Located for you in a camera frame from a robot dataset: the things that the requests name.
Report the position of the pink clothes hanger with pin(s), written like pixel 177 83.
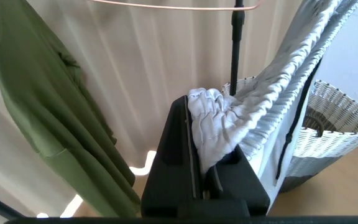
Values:
pixel 172 7

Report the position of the green printed T-shirt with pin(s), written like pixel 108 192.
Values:
pixel 48 93

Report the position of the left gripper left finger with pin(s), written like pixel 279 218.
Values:
pixel 172 174

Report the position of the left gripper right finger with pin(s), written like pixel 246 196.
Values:
pixel 241 186

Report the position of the black clothes rack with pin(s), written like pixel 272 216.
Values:
pixel 236 46

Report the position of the pale grey shorts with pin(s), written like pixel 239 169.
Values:
pixel 228 124

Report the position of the beige curtain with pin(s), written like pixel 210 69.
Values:
pixel 151 77

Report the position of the white laundry basket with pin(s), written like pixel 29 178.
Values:
pixel 337 143

